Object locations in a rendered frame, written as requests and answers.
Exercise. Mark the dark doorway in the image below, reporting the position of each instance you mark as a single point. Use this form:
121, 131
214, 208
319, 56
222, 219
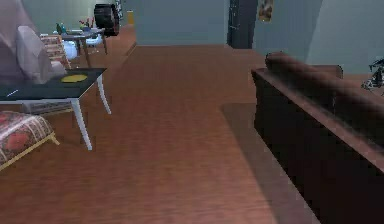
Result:
241, 23

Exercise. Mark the yellow bin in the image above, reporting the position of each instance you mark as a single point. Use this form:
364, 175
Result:
130, 17

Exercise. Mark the yellow plate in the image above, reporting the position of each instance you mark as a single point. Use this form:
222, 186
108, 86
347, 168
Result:
74, 78

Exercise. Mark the brown sofa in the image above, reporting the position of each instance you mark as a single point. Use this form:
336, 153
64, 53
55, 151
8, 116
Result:
320, 140

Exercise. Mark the white round chair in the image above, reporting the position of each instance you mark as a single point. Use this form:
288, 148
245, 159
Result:
70, 49

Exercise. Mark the red flowers vase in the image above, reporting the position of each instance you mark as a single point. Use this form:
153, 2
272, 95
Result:
87, 24

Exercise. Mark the black table with white legs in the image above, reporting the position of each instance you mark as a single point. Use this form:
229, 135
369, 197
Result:
43, 90

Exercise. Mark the red patterned chair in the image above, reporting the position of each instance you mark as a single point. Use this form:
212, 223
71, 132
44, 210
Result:
55, 50

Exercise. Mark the green bottle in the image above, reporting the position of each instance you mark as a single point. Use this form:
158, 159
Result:
61, 28

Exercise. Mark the red patterned armchair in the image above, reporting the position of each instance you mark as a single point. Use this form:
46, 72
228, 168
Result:
20, 133

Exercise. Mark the framed wall picture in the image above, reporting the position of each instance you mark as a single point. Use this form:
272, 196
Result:
265, 10

